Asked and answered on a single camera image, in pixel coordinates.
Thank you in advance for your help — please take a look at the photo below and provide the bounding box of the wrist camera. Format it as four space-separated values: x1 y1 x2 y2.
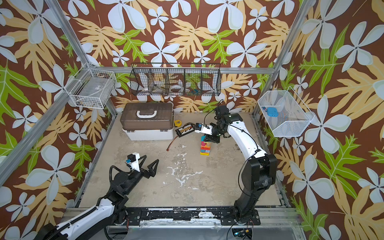
194 123 213 135
126 153 140 172

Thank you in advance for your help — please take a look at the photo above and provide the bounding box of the black wire wall basket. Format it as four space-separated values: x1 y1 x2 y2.
128 63 222 97

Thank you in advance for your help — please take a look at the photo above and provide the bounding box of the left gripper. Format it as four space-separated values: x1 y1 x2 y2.
125 154 158 196

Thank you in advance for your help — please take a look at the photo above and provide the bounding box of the yellow tape measure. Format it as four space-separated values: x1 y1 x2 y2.
174 120 182 128

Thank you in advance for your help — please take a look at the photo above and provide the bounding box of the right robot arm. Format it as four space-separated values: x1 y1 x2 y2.
195 106 277 224

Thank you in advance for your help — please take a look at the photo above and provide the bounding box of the blue object in basket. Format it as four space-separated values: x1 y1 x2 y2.
267 107 279 118

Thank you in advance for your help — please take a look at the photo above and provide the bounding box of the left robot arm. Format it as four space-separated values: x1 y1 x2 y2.
35 156 159 240

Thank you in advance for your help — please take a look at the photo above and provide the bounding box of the brown lid white toolbox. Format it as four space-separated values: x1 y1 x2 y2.
120 103 174 141

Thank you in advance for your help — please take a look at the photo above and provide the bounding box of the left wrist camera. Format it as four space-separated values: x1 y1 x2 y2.
126 153 140 172

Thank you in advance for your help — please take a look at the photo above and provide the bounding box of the black charging board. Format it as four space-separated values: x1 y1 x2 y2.
176 123 195 138

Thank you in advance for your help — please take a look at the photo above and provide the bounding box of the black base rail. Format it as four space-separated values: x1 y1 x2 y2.
126 206 261 226

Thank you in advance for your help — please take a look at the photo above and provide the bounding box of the white wire basket left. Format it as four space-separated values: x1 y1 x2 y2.
67 68 117 109

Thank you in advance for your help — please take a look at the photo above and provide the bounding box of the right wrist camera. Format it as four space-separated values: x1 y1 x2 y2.
194 123 213 135

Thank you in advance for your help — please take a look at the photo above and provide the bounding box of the white mesh basket right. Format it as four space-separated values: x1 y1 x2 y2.
258 89 315 138

